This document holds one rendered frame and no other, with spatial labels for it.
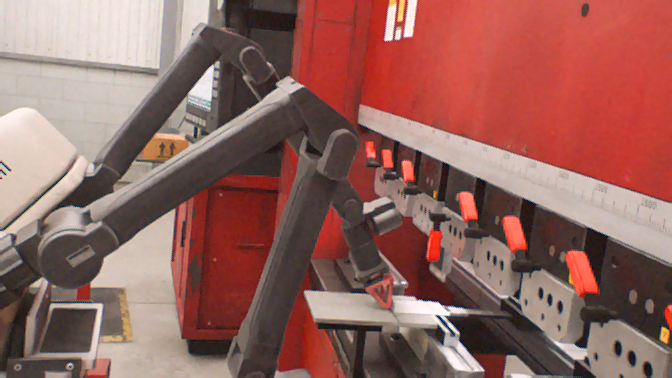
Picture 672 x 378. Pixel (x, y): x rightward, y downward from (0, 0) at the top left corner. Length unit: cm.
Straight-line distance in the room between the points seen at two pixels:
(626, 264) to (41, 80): 775
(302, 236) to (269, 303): 11
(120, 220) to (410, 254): 166
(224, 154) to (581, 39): 51
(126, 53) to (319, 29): 602
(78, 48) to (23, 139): 721
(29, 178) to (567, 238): 75
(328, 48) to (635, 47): 154
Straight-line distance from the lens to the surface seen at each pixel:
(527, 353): 180
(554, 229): 108
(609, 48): 102
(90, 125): 837
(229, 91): 248
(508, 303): 175
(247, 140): 99
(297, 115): 99
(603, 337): 97
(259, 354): 112
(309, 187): 104
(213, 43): 139
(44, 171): 113
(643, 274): 90
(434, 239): 146
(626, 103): 96
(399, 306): 167
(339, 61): 240
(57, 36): 835
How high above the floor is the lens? 151
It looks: 9 degrees down
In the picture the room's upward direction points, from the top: 6 degrees clockwise
